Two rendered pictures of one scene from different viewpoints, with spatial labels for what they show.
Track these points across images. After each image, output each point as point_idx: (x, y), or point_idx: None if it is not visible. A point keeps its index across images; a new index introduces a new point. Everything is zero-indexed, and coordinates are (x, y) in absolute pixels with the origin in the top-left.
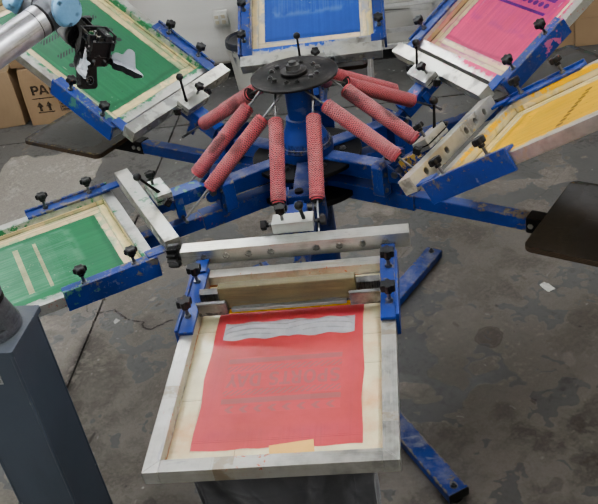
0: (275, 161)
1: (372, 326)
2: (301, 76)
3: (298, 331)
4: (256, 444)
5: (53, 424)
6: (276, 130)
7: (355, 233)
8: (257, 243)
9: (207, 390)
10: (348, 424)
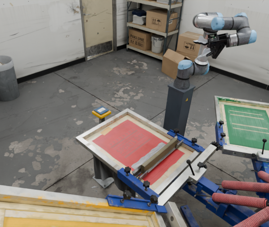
0: (243, 182)
1: None
2: None
3: (145, 155)
4: (115, 127)
5: (168, 113)
6: (262, 184)
7: (171, 188)
8: (195, 161)
9: (144, 130)
10: (100, 142)
